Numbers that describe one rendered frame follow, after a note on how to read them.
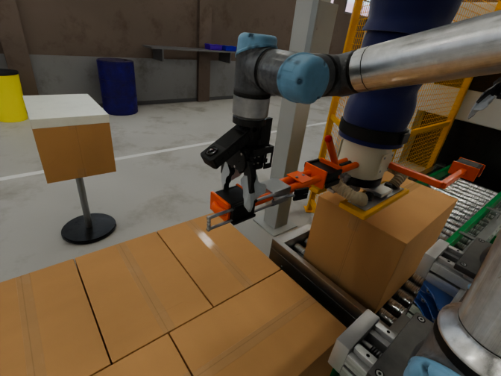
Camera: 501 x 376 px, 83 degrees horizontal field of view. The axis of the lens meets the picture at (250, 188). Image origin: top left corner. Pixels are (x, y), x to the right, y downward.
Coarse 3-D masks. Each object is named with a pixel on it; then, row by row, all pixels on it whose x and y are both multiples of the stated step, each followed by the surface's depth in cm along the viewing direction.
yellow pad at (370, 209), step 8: (384, 184) 108; (368, 192) 99; (392, 192) 107; (400, 192) 108; (408, 192) 112; (344, 200) 99; (368, 200) 99; (376, 200) 100; (384, 200) 101; (392, 200) 103; (344, 208) 97; (352, 208) 95; (360, 208) 95; (368, 208) 95; (376, 208) 96; (360, 216) 93; (368, 216) 93
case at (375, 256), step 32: (416, 192) 140; (320, 224) 131; (352, 224) 118; (384, 224) 113; (416, 224) 115; (320, 256) 136; (352, 256) 122; (384, 256) 111; (416, 256) 129; (352, 288) 126; (384, 288) 114
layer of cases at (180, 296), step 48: (144, 240) 150; (192, 240) 154; (240, 240) 158; (0, 288) 116; (48, 288) 118; (96, 288) 121; (144, 288) 123; (192, 288) 126; (240, 288) 129; (288, 288) 131; (0, 336) 99; (48, 336) 101; (96, 336) 103; (144, 336) 104; (192, 336) 106; (240, 336) 108; (288, 336) 110; (336, 336) 112
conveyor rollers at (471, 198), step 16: (448, 192) 239; (464, 192) 244; (480, 192) 250; (496, 192) 249; (464, 208) 217; (480, 208) 222; (496, 208) 223; (448, 224) 195; (480, 224) 202; (464, 240) 180; (416, 288) 139; (384, 304) 132; (400, 304) 129; (384, 320) 123
